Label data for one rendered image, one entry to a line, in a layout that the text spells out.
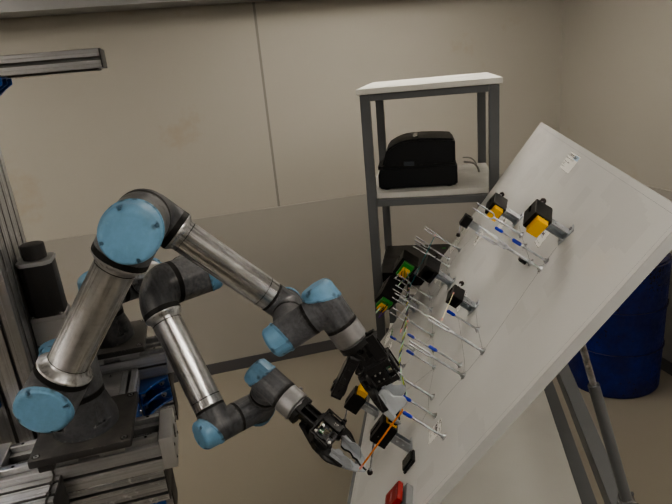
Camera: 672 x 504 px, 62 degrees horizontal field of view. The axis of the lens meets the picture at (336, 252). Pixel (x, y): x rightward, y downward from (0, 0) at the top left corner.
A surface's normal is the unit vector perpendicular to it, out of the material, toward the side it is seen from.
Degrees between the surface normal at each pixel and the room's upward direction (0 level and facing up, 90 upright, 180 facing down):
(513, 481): 0
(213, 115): 90
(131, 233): 84
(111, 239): 84
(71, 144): 90
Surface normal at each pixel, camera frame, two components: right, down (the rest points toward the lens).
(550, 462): -0.09, -0.94
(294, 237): 0.26, 0.29
